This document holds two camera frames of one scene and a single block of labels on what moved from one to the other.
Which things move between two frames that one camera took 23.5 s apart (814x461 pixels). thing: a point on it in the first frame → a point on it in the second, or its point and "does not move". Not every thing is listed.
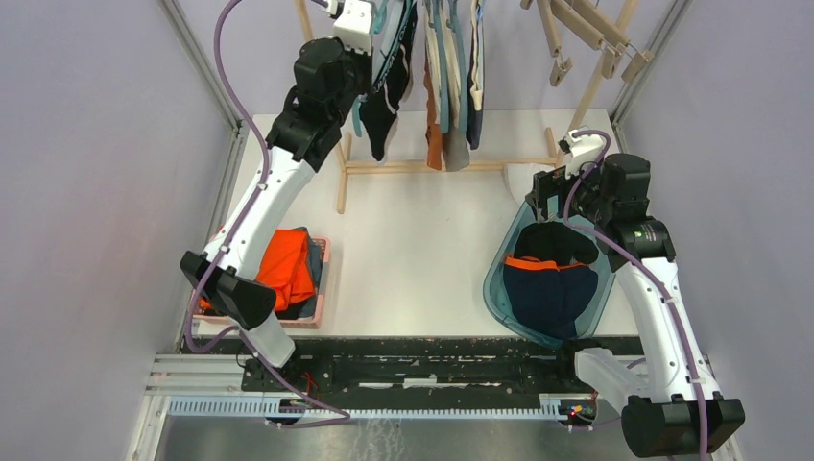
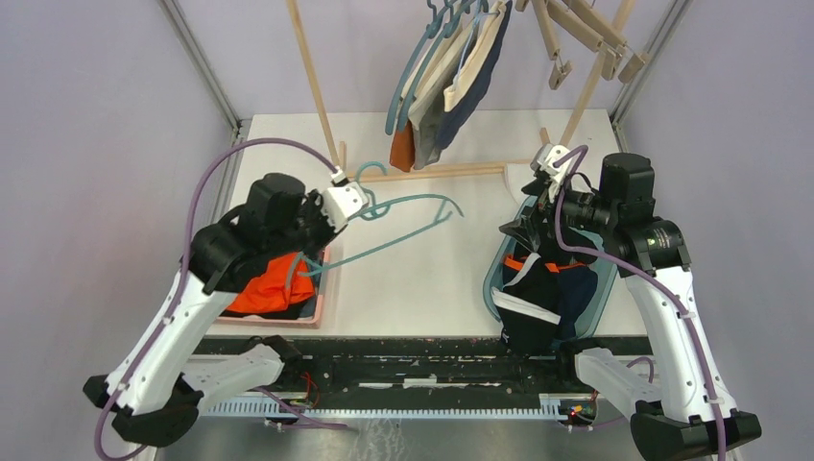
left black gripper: [366, 60] → [313, 203]
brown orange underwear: [433, 136] → [403, 150]
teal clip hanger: [379, 9] → [372, 207]
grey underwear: [456, 151] → [426, 113]
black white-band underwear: [379, 113] → [528, 309]
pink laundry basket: [317, 318] does not move
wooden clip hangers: [597, 28] does not move
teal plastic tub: [495, 296] does not move
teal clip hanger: [454, 22] → [451, 28]
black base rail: [412, 367] does not move
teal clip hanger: [443, 106] → [434, 30]
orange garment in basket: [286, 269] does not move
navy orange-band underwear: [548, 299] does not move
